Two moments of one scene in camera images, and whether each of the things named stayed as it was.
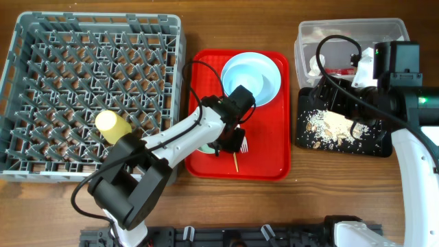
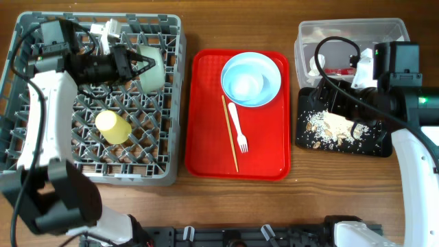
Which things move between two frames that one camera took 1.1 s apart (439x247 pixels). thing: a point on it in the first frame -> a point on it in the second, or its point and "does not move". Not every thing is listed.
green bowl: x=206 y=149 -> x=152 y=79
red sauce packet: x=340 y=71 does not move
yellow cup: x=112 y=125 does not move
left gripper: x=235 y=145 -> x=123 y=59
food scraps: x=324 y=127 does not move
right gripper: x=337 y=104 does not move
